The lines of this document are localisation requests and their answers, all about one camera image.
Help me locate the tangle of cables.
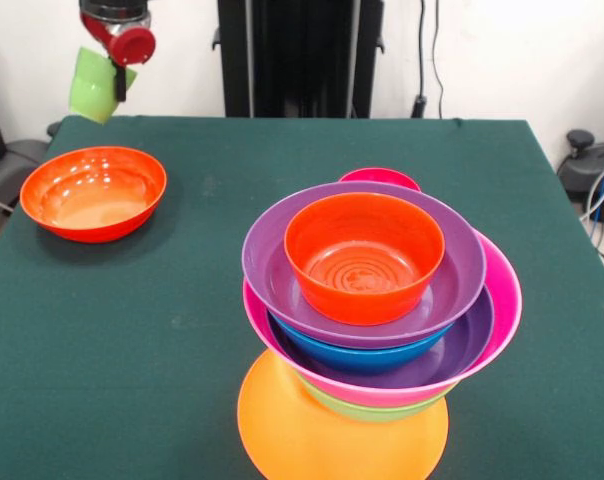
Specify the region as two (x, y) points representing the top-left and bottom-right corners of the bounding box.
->
(579, 158), (604, 274)

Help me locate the small crimson bowl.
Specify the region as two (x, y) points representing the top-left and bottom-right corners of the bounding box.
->
(338, 167), (422, 193)

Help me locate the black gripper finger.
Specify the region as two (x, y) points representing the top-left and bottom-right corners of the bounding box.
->
(112, 62), (129, 103)

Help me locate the dark green tablecloth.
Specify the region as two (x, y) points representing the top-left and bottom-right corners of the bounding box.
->
(0, 114), (604, 480)

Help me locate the green bowl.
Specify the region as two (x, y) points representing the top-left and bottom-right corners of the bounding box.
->
(301, 382), (454, 424)

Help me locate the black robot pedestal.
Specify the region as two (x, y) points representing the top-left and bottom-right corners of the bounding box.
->
(212, 0), (386, 119)

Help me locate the pink bowl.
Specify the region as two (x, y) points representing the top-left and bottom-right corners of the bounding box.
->
(242, 232), (524, 409)

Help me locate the small red-orange bowl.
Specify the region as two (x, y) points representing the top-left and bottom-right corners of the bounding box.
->
(283, 192), (447, 327)

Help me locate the blue bowl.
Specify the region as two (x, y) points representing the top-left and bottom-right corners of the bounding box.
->
(270, 319), (456, 376)

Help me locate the large red-orange bowl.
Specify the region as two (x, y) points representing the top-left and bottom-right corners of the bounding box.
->
(19, 145), (168, 244)

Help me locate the green cup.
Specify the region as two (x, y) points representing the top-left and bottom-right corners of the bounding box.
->
(68, 46), (139, 125)

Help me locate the black hanging cable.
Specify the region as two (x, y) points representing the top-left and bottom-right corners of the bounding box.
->
(410, 0), (429, 120)

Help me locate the purple bowl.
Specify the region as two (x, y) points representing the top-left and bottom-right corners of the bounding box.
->
(241, 181), (488, 350)
(266, 287), (497, 390)

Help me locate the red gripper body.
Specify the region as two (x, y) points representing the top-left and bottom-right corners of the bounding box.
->
(80, 12), (158, 67)

